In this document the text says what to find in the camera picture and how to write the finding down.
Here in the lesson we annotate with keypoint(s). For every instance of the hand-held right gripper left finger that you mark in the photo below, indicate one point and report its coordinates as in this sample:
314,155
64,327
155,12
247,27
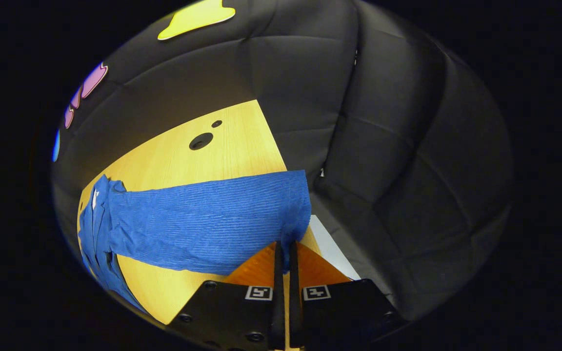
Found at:
279,302

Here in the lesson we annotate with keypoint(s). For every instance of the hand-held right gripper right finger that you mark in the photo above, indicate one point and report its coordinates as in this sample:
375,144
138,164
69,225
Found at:
294,302

